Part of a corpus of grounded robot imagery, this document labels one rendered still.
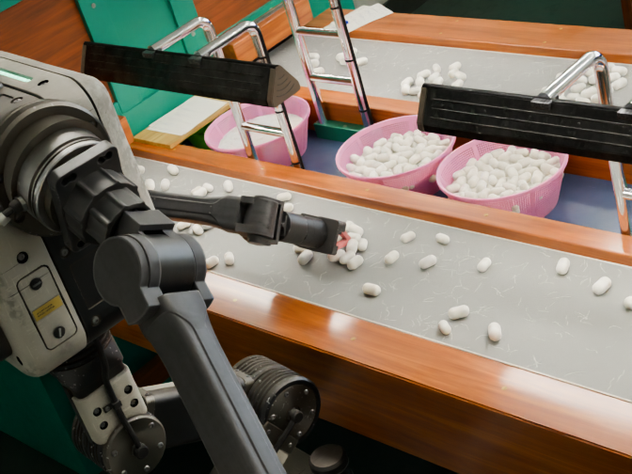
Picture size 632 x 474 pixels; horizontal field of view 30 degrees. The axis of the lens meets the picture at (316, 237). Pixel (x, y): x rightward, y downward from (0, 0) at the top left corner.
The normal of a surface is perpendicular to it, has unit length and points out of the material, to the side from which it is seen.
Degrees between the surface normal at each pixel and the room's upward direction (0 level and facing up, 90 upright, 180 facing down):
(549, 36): 0
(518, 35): 0
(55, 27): 90
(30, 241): 90
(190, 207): 47
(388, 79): 0
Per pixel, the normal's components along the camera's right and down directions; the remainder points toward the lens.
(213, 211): -0.17, -0.18
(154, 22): 0.72, 0.18
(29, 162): -0.45, -0.25
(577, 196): -0.26, -0.82
